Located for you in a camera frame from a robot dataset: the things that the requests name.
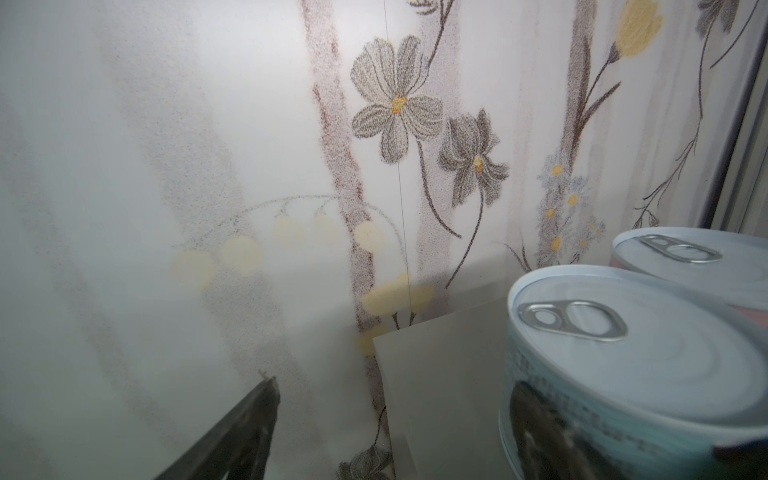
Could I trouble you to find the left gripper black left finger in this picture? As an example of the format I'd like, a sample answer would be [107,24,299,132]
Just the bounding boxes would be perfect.
[157,376,281,480]

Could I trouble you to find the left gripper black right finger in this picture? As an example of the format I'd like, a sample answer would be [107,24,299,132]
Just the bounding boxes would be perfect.
[708,438,767,480]

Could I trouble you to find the blue labelled can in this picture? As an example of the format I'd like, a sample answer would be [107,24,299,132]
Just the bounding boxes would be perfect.
[498,265,767,479]

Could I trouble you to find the pink labelled can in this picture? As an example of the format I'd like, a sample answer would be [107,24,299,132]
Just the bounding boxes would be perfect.
[610,227,767,327]

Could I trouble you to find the grey metal cabinet counter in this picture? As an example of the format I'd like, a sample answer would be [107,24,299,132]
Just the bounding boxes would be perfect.
[374,299,515,479]

